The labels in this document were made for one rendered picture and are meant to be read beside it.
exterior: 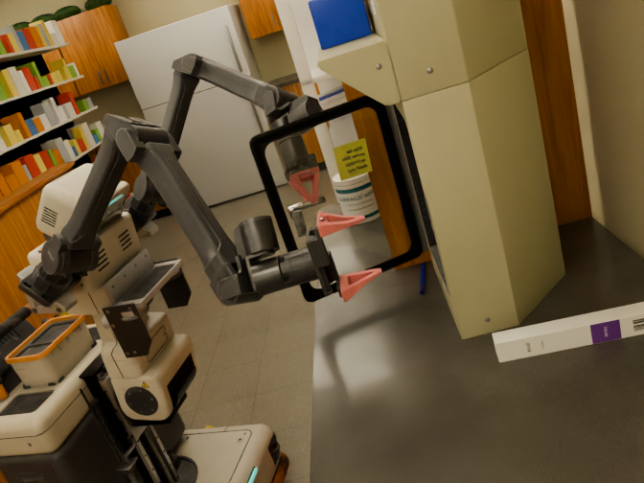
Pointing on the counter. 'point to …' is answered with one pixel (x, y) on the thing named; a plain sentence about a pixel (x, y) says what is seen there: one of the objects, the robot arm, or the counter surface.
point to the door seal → (392, 161)
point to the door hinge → (407, 177)
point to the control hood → (363, 67)
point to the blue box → (339, 21)
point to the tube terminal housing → (476, 153)
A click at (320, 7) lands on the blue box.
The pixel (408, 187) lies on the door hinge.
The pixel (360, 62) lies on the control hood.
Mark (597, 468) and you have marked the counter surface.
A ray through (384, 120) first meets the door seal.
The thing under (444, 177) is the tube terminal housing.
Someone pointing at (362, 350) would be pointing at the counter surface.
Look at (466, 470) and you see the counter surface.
